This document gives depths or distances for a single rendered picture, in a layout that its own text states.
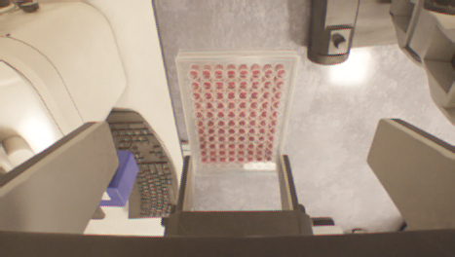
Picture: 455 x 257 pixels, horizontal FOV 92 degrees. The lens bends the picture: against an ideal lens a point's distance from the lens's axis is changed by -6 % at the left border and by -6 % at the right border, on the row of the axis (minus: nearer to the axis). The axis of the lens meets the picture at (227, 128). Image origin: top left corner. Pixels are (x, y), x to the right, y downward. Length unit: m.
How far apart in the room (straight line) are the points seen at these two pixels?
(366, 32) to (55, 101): 1.15
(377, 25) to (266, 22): 0.49
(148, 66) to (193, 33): 0.77
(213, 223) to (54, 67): 0.27
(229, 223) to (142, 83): 0.41
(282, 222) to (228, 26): 1.13
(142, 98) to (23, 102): 0.29
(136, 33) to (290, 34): 0.93
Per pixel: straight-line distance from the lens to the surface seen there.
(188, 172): 0.22
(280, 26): 1.27
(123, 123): 0.61
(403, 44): 0.89
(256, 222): 0.19
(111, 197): 0.48
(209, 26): 1.25
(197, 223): 0.19
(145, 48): 0.51
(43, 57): 0.36
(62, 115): 0.36
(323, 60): 1.19
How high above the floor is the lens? 1.20
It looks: 50 degrees down
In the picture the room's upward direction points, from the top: 180 degrees counter-clockwise
